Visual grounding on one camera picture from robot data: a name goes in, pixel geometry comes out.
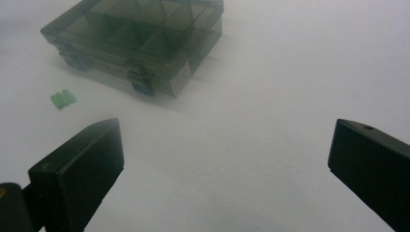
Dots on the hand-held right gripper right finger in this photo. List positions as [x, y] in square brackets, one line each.
[374, 161]

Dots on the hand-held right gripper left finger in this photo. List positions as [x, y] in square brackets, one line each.
[80, 170]

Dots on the small green terminal connector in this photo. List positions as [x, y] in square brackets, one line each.
[63, 99]

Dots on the clear grey compartment storage box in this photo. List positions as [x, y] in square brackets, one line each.
[135, 38]

